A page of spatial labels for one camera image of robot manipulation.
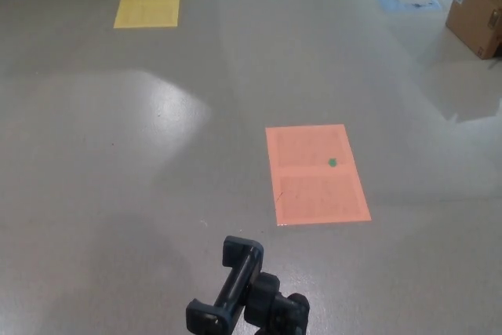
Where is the black extendable phone stand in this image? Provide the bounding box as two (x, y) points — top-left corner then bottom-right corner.
(184, 235), (311, 335)

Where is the orange paper sheet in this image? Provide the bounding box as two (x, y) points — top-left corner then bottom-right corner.
(264, 123), (373, 227)

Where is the yellow paper sheet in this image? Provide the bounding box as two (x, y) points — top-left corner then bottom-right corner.
(113, 0), (183, 29)

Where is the brown cardboard box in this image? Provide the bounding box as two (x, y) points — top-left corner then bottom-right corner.
(445, 0), (502, 60)

